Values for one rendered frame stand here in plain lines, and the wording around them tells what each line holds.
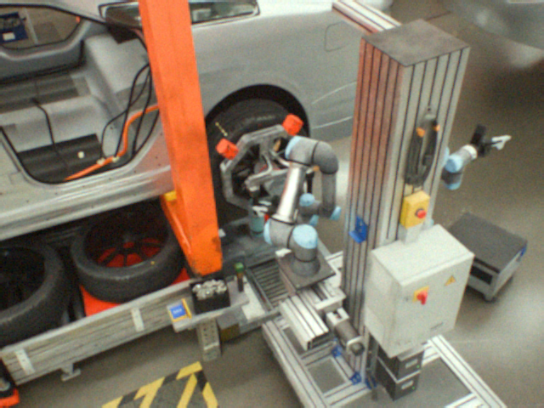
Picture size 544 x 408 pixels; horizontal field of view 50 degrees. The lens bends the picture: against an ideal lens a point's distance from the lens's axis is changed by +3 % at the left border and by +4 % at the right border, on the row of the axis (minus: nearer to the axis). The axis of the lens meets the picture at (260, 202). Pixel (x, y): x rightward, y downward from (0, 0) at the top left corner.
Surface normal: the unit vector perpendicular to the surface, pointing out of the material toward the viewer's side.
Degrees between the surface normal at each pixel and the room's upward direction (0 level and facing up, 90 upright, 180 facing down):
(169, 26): 90
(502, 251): 0
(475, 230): 0
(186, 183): 90
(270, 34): 82
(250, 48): 90
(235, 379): 0
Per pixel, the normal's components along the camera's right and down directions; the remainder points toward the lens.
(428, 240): -0.04, -0.76
